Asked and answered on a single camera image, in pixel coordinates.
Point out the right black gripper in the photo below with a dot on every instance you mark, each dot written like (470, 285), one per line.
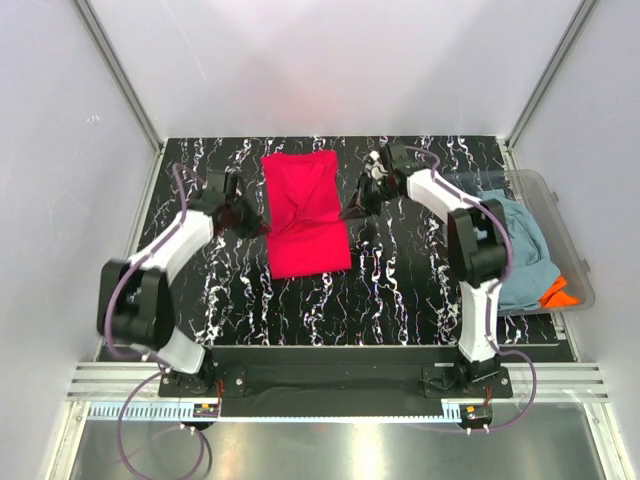
(360, 203)

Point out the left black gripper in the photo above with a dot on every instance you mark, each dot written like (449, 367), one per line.
(255, 228)

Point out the pink red t shirt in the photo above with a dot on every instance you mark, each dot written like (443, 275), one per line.
(307, 236)

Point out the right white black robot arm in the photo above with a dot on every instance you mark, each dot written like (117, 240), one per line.
(480, 254)

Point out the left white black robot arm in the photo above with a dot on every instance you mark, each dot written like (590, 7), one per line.
(136, 314)

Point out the black marble pattern mat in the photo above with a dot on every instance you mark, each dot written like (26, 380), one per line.
(398, 290)

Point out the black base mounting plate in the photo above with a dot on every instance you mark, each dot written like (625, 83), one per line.
(337, 385)

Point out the clear plastic bin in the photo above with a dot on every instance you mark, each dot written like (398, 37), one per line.
(529, 188)

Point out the grey blue t shirt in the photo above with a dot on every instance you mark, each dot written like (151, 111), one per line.
(533, 271)

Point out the left orange connector block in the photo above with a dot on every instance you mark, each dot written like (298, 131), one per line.
(206, 410)

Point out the orange t shirt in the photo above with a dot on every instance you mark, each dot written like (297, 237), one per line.
(557, 297)

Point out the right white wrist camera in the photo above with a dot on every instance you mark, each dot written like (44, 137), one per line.
(375, 167)

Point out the left aluminium frame post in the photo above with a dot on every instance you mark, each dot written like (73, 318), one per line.
(108, 54)

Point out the aluminium frame post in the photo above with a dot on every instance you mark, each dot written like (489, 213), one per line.
(108, 54)
(560, 54)

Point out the aluminium rail crossbar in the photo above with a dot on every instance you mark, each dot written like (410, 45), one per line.
(556, 382)

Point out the right aluminium frame post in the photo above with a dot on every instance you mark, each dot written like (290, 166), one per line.
(560, 54)

